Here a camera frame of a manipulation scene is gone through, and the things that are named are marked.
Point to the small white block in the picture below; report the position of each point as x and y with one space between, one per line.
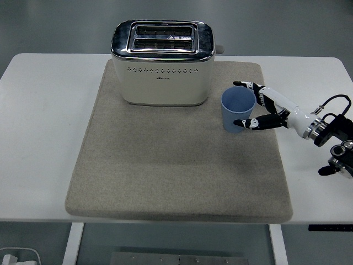
8 260

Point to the beige felt mat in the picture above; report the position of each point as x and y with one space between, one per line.
165 165

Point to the light blue plastic cup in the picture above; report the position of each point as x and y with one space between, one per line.
229 113

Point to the cream and chrome toaster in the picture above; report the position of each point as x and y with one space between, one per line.
165 88

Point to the white table leg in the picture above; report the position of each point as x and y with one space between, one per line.
73 243
279 245

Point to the black table control panel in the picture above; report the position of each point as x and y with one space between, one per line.
331 228

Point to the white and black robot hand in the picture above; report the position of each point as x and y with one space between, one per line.
298 117

